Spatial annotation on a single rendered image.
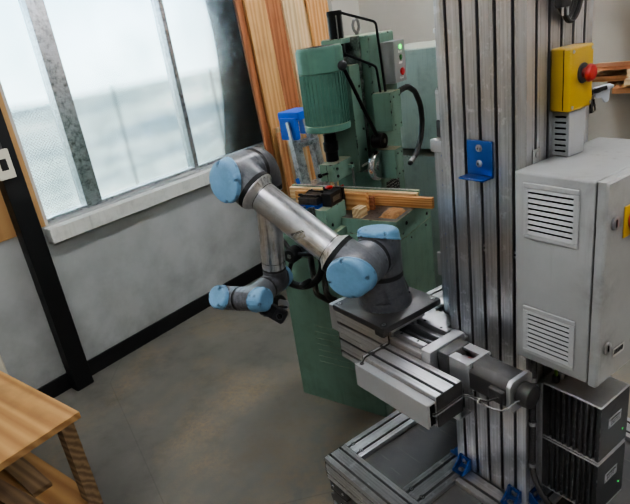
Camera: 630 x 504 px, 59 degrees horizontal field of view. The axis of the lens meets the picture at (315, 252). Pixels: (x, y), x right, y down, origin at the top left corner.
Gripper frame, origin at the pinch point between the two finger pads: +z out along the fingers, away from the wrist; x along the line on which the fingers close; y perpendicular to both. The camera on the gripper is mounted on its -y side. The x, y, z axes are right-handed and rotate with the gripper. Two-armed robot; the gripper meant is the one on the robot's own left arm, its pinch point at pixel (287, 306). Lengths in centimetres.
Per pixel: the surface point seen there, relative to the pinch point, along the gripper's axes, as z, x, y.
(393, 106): 29, -81, 22
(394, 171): 38, -60, 12
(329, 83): 1, -76, 34
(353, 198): 20.3, -43.4, 11.6
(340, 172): 23, -49, 25
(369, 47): 17, -96, 38
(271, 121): 110, -49, 151
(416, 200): 28, -55, -8
